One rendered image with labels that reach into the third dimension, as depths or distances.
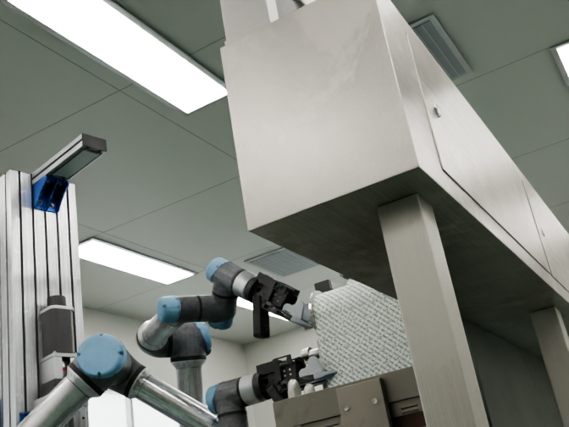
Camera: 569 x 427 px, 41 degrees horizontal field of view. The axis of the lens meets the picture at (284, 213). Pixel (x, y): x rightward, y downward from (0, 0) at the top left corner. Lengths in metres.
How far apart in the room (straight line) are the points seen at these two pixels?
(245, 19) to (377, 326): 0.90
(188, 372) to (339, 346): 0.75
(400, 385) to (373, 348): 0.26
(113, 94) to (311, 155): 2.78
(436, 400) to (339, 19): 0.52
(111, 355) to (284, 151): 1.09
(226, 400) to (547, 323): 0.80
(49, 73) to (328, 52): 2.62
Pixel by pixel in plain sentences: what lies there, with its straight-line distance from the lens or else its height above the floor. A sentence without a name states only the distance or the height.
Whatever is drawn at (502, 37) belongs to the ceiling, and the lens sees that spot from 3.95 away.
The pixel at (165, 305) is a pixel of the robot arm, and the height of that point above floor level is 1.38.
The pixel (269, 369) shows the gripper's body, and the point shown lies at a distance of 1.93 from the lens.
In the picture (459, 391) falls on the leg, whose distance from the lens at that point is 0.94.
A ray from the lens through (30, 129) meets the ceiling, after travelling 4.00.
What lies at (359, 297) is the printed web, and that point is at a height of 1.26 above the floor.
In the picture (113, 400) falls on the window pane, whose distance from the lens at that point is 6.79.
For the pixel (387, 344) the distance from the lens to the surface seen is 1.81.
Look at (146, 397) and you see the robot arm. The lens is 2.13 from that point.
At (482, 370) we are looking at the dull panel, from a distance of 1.79.
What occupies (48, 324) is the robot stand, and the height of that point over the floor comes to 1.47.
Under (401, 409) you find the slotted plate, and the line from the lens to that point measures 1.59.
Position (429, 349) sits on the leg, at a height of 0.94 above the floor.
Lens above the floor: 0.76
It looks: 23 degrees up
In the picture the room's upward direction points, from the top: 10 degrees counter-clockwise
